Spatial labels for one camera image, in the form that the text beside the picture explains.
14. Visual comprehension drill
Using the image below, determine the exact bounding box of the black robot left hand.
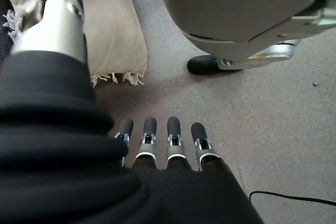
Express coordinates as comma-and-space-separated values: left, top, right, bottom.
0, 0, 265, 224

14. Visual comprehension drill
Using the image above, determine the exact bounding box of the white fringed cushion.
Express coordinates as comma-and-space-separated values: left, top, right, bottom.
1, 0, 148, 88

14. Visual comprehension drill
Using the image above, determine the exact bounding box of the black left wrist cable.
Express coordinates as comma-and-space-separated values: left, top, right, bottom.
248, 190, 336, 207

